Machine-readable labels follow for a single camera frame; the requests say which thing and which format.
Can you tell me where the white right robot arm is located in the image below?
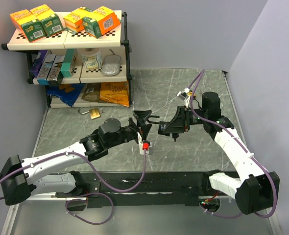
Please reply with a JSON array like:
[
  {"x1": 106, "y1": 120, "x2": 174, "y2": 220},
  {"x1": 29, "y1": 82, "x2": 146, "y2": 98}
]
[{"x1": 158, "y1": 88, "x2": 280, "y2": 215}]

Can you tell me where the beige three-tier shelf rack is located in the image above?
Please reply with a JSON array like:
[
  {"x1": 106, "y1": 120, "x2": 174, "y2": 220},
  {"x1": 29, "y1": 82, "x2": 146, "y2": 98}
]
[{"x1": 1, "y1": 10, "x2": 133, "y2": 108}]

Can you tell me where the black padlock key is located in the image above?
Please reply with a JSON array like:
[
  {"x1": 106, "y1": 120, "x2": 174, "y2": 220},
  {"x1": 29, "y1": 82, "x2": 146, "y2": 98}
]
[{"x1": 172, "y1": 133, "x2": 179, "y2": 142}]

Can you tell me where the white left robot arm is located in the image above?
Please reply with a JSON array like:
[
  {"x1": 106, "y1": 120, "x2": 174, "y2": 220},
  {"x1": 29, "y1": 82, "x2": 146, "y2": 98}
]
[{"x1": 0, "y1": 110, "x2": 152, "y2": 206}]

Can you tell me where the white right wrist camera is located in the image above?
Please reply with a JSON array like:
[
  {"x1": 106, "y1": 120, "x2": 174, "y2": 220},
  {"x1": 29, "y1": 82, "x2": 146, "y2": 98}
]
[{"x1": 177, "y1": 88, "x2": 191, "y2": 108}]

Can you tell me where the brass padlock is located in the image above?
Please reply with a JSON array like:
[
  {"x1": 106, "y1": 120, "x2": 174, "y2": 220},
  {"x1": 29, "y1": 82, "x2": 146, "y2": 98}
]
[{"x1": 78, "y1": 107, "x2": 103, "y2": 119}]

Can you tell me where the purple box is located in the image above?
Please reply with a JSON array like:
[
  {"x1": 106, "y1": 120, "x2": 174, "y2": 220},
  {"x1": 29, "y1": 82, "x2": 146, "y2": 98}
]
[{"x1": 29, "y1": 50, "x2": 50, "y2": 77}]

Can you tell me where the grey black box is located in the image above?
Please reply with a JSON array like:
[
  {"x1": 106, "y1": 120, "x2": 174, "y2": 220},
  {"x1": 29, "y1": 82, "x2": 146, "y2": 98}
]
[{"x1": 47, "y1": 55, "x2": 65, "y2": 86}]

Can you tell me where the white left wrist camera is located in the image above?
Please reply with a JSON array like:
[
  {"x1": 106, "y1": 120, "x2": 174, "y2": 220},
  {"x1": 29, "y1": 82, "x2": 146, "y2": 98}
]
[{"x1": 137, "y1": 132, "x2": 153, "y2": 155}]

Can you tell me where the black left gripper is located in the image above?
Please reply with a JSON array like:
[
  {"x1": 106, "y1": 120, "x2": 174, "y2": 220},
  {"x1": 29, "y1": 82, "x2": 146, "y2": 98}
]
[{"x1": 106, "y1": 110, "x2": 152, "y2": 148}]

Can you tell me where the paper towel roll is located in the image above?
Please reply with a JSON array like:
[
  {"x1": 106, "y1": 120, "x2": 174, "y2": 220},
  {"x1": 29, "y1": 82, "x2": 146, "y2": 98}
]
[{"x1": 81, "y1": 48, "x2": 103, "y2": 70}]

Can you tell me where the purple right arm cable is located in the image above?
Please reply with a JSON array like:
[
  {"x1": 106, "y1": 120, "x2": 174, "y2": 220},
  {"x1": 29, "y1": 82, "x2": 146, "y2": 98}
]
[{"x1": 187, "y1": 70, "x2": 277, "y2": 218}]

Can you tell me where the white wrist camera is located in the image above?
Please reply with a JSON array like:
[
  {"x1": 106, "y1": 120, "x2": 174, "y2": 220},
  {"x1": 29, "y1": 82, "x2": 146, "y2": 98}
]
[
  {"x1": 177, "y1": 88, "x2": 191, "y2": 108},
  {"x1": 137, "y1": 132, "x2": 153, "y2": 155}
]

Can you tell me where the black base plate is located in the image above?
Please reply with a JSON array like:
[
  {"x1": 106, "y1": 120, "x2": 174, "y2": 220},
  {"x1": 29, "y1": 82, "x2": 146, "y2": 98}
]
[{"x1": 55, "y1": 171, "x2": 258, "y2": 209}]

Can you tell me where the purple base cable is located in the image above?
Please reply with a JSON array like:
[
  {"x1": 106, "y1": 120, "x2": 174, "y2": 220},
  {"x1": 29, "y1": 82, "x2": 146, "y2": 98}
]
[{"x1": 65, "y1": 192, "x2": 116, "y2": 225}]

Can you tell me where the orange green sponge box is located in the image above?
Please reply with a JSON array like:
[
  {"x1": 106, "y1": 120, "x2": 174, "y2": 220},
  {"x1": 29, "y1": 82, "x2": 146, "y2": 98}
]
[
  {"x1": 82, "y1": 6, "x2": 120, "y2": 38},
  {"x1": 30, "y1": 4, "x2": 64, "y2": 37},
  {"x1": 10, "y1": 9, "x2": 46, "y2": 43}
]

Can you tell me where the black padlock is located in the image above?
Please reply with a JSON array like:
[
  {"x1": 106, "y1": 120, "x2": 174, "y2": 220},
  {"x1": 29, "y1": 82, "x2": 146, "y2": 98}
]
[{"x1": 147, "y1": 115, "x2": 170, "y2": 136}]

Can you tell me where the silver mesh pouch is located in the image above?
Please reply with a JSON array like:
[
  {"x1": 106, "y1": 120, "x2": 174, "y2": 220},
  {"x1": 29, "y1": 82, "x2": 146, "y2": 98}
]
[{"x1": 101, "y1": 49, "x2": 121, "y2": 76}]

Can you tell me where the orange honey dijon bag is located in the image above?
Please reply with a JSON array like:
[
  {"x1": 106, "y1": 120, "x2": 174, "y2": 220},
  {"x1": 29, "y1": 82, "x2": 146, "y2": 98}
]
[{"x1": 99, "y1": 81, "x2": 129, "y2": 107}]

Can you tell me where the aluminium rail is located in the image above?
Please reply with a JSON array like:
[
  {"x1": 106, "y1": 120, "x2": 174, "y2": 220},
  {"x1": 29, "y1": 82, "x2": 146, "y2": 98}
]
[{"x1": 11, "y1": 178, "x2": 274, "y2": 199}]

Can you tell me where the white grey box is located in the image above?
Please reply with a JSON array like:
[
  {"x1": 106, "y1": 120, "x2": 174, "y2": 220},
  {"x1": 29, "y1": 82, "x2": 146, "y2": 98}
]
[{"x1": 36, "y1": 54, "x2": 56, "y2": 86}]

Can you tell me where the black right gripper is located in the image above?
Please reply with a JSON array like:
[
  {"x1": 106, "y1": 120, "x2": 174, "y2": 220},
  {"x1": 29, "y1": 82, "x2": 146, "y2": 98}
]
[{"x1": 163, "y1": 106, "x2": 208, "y2": 134}]

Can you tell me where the yellow orange sponge pack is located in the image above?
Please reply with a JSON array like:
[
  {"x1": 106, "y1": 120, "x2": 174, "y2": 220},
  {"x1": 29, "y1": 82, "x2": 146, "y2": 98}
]
[{"x1": 63, "y1": 6, "x2": 92, "y2": 34}]

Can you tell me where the olive brown snack bag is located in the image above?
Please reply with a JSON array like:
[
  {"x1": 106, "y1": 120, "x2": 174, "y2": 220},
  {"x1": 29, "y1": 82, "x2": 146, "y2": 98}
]
[{"x1": 81, "y1": 83, "x2": 101, "y2": 102}]

